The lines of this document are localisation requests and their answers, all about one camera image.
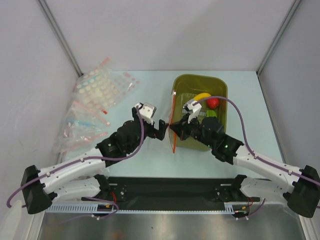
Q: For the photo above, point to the yellow toy banana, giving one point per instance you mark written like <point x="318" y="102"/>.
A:
<point x="201" y="96"/>

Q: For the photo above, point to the green toy starfruit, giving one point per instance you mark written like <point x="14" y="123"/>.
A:
<point x="211" y="113"/>

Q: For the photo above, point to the pile of clear zip bags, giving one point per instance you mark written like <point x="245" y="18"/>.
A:
<point x="94" y="93"/>

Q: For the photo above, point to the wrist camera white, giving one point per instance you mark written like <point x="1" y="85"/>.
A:
<point x="146" y="111"/>
<point x="193" y="108"/>

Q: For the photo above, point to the white slotted cable duct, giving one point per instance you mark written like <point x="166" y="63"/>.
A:
<point x="106" y="208"/>

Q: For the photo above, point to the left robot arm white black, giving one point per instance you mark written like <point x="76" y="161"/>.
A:
<point x="43" y="187"/>

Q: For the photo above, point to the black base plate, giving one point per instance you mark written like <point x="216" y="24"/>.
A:
<point x="162" y="191"/>

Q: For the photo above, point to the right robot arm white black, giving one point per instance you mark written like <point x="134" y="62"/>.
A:
<point x="298" y="188"/>

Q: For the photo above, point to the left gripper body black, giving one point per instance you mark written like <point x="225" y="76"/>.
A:
<point x="135" y="116"/>

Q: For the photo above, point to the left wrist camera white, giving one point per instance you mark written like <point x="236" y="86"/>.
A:
<point x="146" y="111"/>

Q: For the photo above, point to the olive green plastic bin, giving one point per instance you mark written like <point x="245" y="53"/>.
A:
<point x="187" y="86"/>

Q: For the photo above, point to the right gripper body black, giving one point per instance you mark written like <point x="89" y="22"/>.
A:
<point x="186" y="130"/>

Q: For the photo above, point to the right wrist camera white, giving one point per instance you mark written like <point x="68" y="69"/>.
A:
<point x="193" y="108"/>

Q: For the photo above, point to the red toy apple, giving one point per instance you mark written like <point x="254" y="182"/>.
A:
<point x="213" y="103"/>

